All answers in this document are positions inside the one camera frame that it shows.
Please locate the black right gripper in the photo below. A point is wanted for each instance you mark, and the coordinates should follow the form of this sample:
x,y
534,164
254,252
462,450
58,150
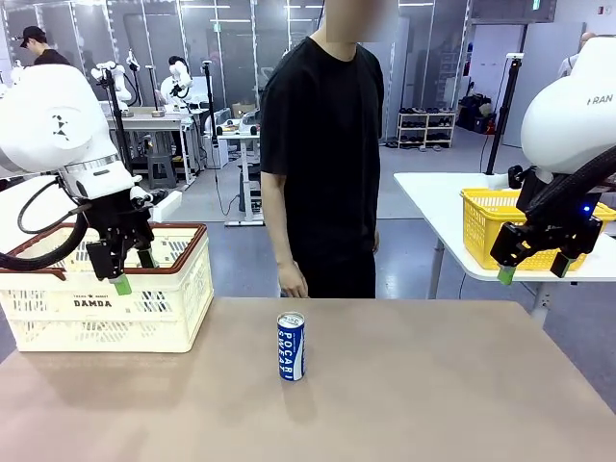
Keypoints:
x,y
577,228

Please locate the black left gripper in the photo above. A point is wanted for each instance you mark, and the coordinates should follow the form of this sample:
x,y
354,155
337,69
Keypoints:
x,y
122,219

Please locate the blue Pocari Sweat can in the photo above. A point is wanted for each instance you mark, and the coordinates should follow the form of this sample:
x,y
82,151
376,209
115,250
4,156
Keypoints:
x,y
291,351

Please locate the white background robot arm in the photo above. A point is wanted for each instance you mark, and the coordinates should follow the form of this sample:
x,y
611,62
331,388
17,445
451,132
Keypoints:
x,y
175,84
120,82

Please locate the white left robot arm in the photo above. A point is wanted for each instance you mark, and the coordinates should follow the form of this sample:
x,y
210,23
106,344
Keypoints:
x,y
48,120

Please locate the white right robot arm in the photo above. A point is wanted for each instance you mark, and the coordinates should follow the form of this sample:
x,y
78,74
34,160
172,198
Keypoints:
x,y
568,120

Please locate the person's right forearm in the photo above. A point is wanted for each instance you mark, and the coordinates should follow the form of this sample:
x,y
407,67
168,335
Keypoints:
x,y
281,236

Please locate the yellow plastic basket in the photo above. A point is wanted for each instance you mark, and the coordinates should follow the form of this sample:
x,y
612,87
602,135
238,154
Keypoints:
x,y
481,231

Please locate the cream basket with brown rim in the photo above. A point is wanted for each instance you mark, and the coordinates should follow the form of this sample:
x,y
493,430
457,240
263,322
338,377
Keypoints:
x,y
96,344

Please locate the person's left hand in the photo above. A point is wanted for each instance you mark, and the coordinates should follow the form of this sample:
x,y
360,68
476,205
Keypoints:
x,y
376,243

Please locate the person's right hand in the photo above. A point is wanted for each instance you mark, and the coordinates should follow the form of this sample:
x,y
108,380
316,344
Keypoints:
x,y
292,281

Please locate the grey step stool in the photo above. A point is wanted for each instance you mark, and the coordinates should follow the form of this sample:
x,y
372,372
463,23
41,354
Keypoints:
x,y
161,171

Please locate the white side table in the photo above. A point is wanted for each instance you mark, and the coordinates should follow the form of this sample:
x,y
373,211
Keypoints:
x,y
433,202
43,212

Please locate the beige lab desk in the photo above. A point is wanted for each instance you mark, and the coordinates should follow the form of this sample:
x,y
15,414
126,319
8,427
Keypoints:
x,y
144,126

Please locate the black stand pole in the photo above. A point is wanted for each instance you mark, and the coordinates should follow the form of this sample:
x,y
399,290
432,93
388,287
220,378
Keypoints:
x,y
211,106
119,120

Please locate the black tripod pole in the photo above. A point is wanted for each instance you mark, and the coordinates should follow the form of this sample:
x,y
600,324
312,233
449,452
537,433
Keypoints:
x,y
503,115

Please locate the black stool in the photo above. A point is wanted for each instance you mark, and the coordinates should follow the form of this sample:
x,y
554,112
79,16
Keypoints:
x,y
252,178

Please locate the pile of black bags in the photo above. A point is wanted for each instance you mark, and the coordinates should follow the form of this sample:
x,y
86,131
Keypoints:
x,y
474,110

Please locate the white height-adjustable desk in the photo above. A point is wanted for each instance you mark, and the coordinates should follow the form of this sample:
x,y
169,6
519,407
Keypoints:
x,y
246,154

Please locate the white shoe rack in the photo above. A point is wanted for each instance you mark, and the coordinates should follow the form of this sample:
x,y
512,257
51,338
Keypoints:
x,y
430,114

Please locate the mannequin with grey apron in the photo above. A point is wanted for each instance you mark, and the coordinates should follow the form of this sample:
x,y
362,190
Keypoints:
x,y
587,41

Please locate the background person in black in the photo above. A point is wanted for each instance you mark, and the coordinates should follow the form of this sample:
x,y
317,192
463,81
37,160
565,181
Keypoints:
x,y
45,55

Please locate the person in black t-shirt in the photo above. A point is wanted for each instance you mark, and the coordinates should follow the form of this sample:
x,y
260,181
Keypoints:
x,y
317,144

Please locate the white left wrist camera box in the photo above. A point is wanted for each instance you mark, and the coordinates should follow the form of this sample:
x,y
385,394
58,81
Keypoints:
x,y
166,207

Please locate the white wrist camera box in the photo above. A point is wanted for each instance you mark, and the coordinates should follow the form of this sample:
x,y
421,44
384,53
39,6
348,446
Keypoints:
x,y
503,183
166,207

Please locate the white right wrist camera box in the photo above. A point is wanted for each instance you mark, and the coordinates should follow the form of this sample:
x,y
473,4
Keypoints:
x,y
503,183

